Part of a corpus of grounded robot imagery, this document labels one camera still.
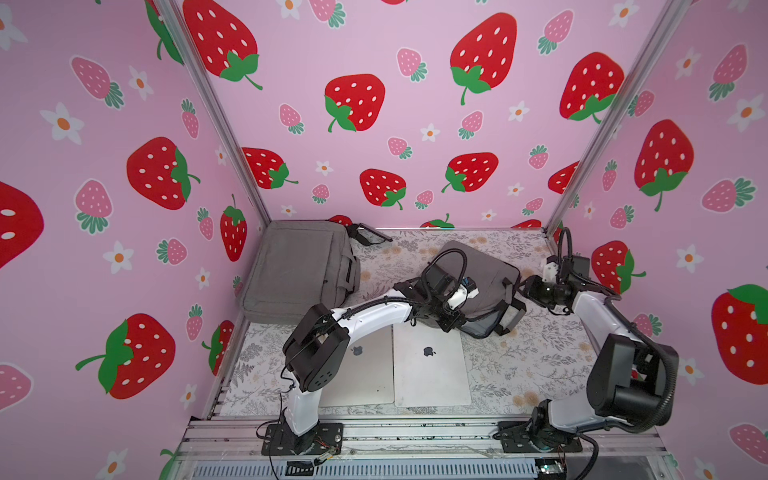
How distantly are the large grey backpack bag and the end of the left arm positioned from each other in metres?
0.37

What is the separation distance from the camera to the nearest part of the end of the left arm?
0.64 m

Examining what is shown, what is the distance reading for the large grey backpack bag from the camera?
3.12 ft
